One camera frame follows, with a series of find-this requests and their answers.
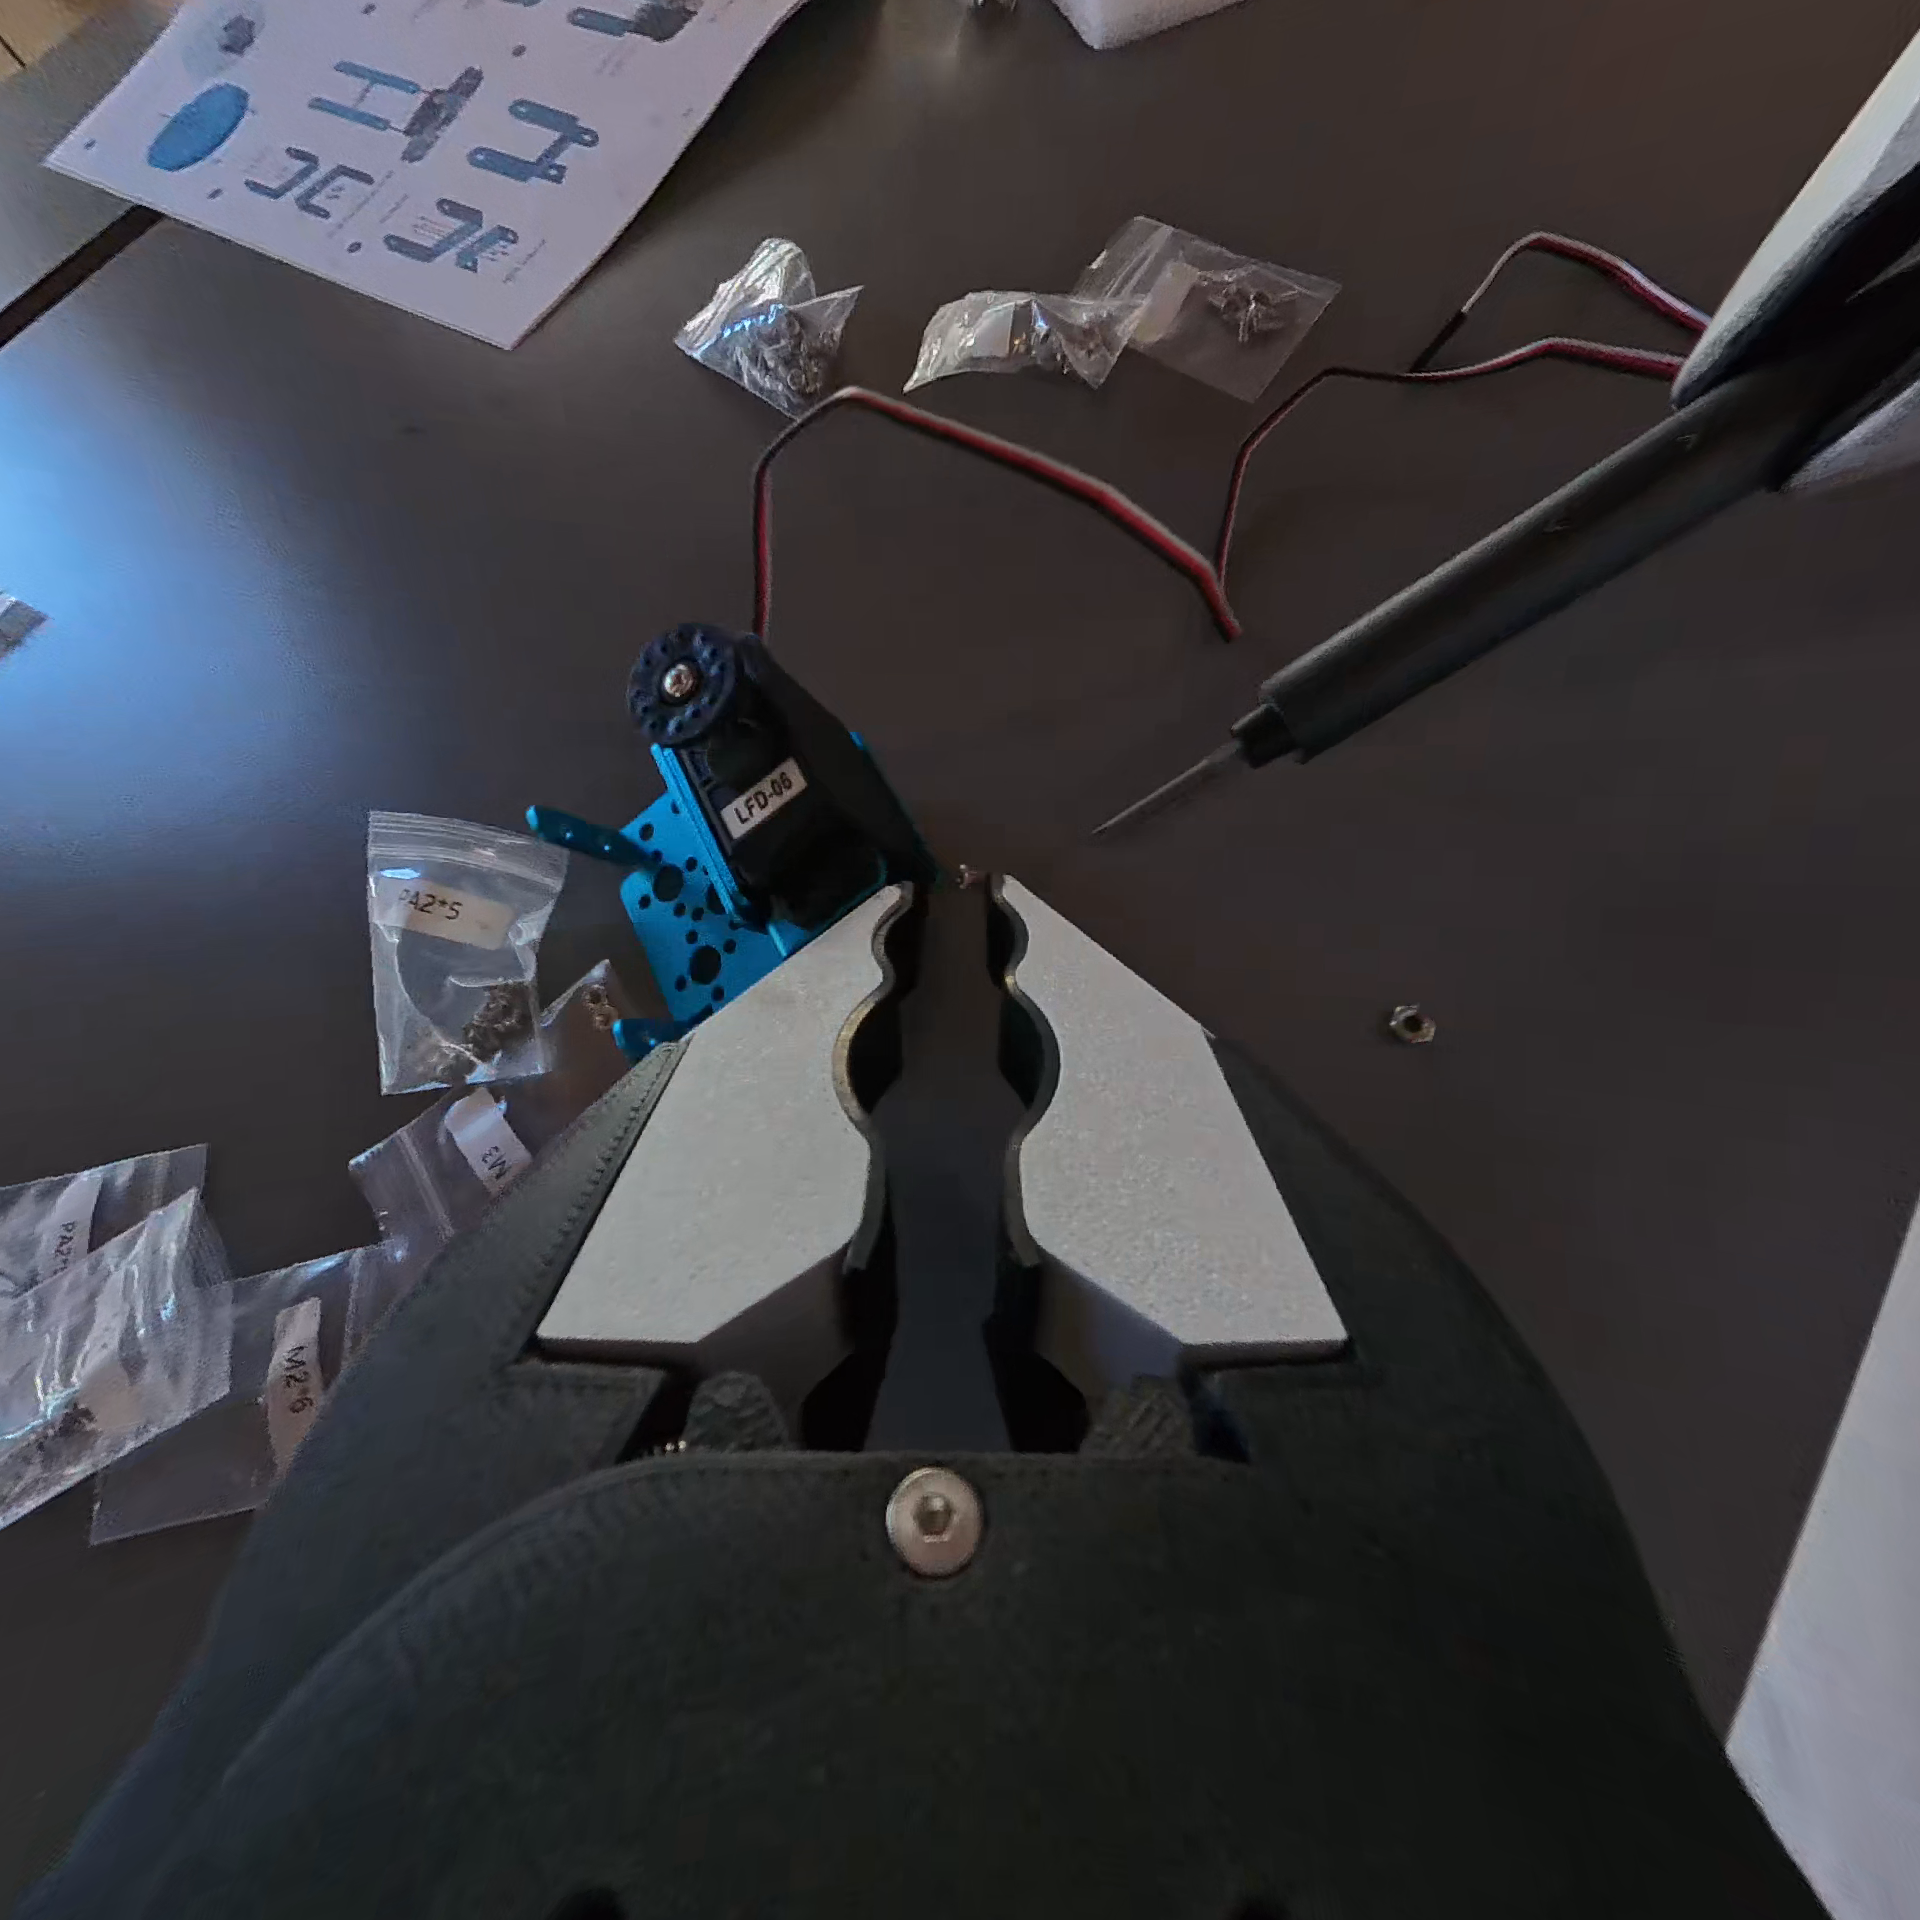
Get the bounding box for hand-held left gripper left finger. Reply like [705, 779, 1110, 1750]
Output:
[534, 881, 916, 1358]

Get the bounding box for flat clear parts bag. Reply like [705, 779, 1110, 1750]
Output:
[1073, 214, 1344, 403]

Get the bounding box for crumpled clear parts bag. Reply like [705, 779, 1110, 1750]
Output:
[904, 288, 1135, 395]

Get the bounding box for white printed instruction manual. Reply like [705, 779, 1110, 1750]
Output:
[45, 0, 813, 351]

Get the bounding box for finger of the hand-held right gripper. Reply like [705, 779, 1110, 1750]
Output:
[1669, 29, 1920, 409]
[1775, 347, 1920, 501]

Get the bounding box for clear bag of screws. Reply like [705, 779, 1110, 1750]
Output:
[672, 238, 866, 419]

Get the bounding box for dark brown desk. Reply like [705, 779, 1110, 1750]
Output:
[0, 0, 1920, 1803]

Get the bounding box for black screwdriver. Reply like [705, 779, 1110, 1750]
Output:
[1089, 367, 1823, 841]

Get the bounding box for blue metal bracket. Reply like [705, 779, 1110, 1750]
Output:
[524, 731, 946, 1063]

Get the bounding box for white square foam frame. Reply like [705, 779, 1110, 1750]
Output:
[1051, 0, 1251, 51]

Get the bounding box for group of small clear bags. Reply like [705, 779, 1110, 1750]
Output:
[0, 810, 668, 1547]

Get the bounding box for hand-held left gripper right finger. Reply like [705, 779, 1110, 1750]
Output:
[991, 875, 1348, 1389]

